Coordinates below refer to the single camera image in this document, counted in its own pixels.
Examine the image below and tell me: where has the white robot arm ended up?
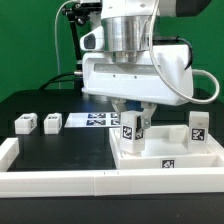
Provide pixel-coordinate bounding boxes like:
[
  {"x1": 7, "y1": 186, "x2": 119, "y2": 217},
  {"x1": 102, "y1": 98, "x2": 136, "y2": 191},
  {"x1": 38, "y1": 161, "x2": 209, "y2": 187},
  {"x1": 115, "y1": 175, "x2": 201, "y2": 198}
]
[{"x1": 65, "y1": 0, "x2": 212, "y2": 129}]

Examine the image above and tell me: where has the white U-shaped fence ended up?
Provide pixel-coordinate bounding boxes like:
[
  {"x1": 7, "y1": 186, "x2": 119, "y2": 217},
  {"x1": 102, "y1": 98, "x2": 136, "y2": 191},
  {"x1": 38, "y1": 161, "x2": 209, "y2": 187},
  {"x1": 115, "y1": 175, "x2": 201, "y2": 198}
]
[{"x1": 0, "y1": 142, "x2": 224, "y2": 198}]

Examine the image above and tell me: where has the black cable bundle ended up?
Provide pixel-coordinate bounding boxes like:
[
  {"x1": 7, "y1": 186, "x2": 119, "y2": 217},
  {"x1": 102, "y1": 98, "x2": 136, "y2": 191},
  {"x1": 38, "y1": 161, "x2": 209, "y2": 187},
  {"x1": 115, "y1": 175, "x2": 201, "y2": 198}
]
[{"x1": 38, "y1": 3, "x2": 88, "y2": 91}]

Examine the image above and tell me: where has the white square table top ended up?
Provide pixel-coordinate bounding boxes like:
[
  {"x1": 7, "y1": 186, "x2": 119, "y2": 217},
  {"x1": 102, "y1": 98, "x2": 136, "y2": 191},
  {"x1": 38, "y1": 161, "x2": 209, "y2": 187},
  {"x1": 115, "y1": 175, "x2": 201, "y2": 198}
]
[{"x1": 109, "y1": 125, "x2": 224, "y2": 169}]

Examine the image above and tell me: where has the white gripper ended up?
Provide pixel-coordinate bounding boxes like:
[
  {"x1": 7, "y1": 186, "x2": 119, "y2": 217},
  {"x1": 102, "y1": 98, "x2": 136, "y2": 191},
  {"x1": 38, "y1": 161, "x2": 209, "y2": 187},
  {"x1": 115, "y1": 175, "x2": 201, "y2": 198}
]
[{"x1": 82, "y1": 45, "x2": 194, "y2": 128}]

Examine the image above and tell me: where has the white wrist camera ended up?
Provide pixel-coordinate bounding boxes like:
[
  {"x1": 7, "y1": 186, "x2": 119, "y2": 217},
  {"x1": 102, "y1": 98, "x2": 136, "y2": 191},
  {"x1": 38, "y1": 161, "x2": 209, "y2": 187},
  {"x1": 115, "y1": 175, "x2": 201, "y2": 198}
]
[{"x1": 80, "y1": 26, "x2": 104, "y2": 51}]

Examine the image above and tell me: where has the white marker sheet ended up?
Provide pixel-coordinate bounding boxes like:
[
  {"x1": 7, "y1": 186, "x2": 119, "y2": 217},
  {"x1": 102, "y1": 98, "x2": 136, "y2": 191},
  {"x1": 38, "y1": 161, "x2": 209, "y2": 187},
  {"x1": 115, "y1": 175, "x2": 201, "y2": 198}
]
[{"x1": 65, "y1": 112, "x2": 120, "y2": 128}]

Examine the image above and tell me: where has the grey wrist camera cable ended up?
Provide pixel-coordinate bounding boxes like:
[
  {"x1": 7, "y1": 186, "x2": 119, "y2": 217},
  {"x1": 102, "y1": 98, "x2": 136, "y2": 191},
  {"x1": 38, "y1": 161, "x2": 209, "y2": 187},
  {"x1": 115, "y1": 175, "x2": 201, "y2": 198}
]
[{"x1": 148, "y1": 0, "x2": 221, "y2": 105}]

